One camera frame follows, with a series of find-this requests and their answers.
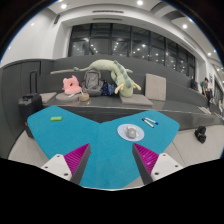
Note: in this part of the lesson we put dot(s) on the grey and white computer mouse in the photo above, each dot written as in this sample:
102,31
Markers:
131,132

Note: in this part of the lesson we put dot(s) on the black bag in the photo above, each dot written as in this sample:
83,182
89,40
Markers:
200,134

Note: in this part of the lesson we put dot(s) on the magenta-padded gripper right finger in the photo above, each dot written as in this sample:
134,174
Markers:
146,158

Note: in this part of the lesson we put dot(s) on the pink plush toy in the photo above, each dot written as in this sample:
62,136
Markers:
71,86

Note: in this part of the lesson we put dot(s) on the dark glass window wall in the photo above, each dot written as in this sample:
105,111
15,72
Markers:
133,41

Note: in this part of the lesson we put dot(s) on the black suitcase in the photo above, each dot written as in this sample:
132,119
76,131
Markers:
30,106

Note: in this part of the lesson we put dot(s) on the round grey seat cushion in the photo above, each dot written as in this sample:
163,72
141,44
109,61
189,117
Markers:
65,97

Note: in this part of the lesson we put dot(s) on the grey backpack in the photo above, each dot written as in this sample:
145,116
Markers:
92,81

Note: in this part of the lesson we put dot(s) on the upright beige cushion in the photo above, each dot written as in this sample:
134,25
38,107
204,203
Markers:
155,87

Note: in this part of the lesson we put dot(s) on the blue-capped white marker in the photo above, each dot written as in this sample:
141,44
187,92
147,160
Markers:
151,120

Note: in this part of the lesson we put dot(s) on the round printed mouse pad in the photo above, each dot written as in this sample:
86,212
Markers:
121,132

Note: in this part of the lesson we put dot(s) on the green eraser block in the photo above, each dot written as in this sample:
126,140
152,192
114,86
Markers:
56,118

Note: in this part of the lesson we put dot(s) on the ceiling lights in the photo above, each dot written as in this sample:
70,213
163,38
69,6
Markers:
139,2

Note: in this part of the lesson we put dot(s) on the black-capped white marker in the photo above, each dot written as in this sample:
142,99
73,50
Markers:
148,123

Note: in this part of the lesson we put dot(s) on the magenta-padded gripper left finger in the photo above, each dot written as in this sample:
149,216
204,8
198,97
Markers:
77,158

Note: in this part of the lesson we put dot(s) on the flat grey seat cushion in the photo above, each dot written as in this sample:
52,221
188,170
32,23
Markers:
136,100

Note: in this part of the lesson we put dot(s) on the green dragon plush toy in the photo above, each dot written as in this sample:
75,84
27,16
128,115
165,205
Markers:
121,78

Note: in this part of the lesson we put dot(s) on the navy patterned bag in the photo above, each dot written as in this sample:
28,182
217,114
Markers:
108,89

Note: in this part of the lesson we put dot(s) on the square grey seat cushion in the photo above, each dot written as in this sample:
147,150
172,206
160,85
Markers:
48,97

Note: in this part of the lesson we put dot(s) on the person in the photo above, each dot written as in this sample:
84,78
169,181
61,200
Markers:
206,91

